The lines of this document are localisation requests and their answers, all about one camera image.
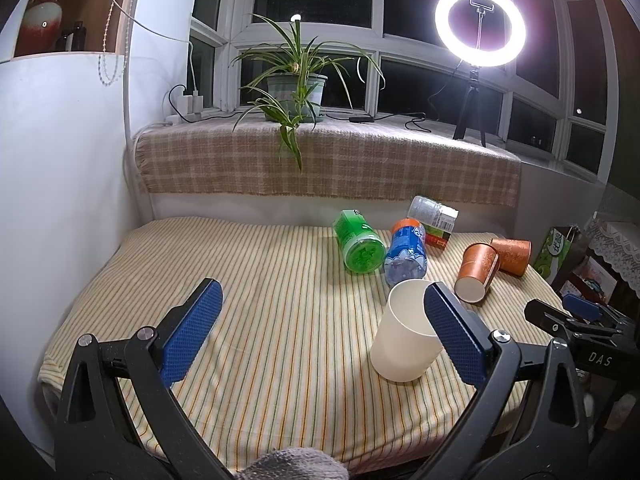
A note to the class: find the copper patterned paper cup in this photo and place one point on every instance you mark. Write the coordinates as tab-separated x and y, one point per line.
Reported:
512	255
477	266

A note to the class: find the white charger plug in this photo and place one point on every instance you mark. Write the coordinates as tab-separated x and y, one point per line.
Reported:
187	102
197	101

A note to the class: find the white lace cloth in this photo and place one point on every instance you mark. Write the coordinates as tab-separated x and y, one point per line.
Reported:
617	247

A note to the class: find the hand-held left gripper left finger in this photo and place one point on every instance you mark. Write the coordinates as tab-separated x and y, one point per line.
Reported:
192	332

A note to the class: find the green paper bag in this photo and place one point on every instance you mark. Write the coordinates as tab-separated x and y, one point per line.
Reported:
552	255

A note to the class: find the plaid blanket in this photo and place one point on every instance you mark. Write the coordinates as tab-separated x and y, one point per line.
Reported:
350	160

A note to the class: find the dark bottle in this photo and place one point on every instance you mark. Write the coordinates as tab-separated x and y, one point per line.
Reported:
75	37

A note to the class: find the potted spider plant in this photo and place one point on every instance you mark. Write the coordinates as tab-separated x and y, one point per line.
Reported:
295	92

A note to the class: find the clear bottle green label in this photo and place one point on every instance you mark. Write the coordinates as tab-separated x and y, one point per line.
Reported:
432	212

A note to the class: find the green plastic jar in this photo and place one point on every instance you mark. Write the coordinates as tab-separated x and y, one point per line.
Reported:
357	240

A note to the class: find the white cup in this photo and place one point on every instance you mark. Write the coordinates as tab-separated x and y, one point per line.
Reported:
400	342

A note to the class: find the blue plastic bottle orange cap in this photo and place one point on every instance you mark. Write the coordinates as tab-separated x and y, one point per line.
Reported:
405	255

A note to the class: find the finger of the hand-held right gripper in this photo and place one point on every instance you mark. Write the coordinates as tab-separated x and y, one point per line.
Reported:
550	317
582	306

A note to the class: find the black tripod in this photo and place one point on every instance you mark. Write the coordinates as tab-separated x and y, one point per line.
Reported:
470	105

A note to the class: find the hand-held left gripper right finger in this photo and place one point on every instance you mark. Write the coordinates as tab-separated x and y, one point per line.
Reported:
455	335

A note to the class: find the red and white vase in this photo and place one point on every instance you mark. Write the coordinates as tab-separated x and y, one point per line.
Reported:
42	20

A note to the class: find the white power strip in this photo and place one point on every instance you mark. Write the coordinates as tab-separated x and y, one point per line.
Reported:
176	119

